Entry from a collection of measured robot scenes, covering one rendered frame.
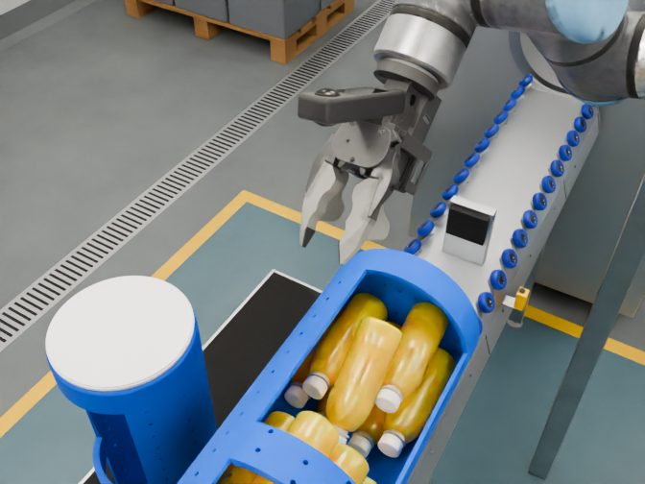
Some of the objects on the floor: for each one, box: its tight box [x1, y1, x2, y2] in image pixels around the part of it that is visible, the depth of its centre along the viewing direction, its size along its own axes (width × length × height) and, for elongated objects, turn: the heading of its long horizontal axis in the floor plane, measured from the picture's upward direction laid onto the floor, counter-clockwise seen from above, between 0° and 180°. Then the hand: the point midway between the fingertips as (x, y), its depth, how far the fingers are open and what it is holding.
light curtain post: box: [527, 173, 645, 480], centre depth 169 cm, size 6×6×170 cm
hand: (322, 242), depth 75 cm, fingers open, 5 cm apart
